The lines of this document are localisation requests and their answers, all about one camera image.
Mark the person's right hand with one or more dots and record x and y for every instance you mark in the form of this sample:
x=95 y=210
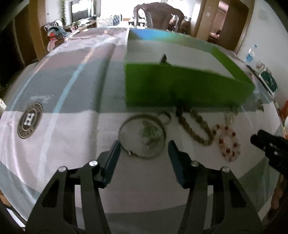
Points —
x=277 y=194

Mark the green white tissue box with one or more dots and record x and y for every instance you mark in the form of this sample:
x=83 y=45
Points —
x=269 y=82

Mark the carved wooden chair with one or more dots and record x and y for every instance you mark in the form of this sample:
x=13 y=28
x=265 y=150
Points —
x=158 y=15

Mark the plastic water bottle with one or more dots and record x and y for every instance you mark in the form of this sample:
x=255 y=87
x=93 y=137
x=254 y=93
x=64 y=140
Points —
x=250 y=55

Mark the plaid bed sheet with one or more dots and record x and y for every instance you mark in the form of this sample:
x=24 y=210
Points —
x=72 y=107

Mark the flat screen television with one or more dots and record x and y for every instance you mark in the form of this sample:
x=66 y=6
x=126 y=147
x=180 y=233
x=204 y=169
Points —
x=81 y=9

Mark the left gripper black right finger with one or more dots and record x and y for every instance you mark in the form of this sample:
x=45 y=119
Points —
x=232 y=211

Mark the green cardboard box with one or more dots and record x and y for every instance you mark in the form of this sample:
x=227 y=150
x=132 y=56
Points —
x=201 y=74

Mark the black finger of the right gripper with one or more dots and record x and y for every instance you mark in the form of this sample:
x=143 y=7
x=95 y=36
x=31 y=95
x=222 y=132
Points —
x=263 y=142
x=270 y=134

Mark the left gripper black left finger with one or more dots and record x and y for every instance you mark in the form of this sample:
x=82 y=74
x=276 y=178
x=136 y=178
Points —
x=55 y=209

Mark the wooden armchair with clothes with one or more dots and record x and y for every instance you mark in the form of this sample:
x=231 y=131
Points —
x=58 y=33

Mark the black wrist watch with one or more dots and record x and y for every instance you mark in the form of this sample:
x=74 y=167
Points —
x=164 y=60

